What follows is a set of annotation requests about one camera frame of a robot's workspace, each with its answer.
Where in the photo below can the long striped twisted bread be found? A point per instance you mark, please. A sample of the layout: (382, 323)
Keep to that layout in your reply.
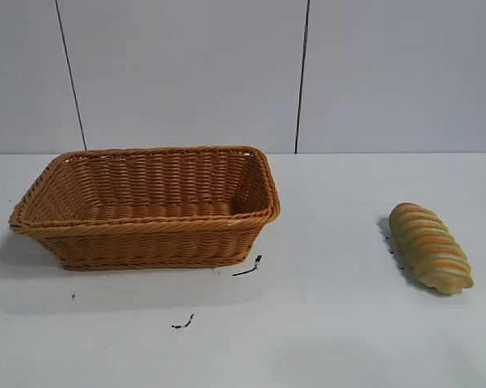
(428, 246)

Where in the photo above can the brown woven wicker basket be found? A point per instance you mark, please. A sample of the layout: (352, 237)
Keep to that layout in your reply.
(145, 242)

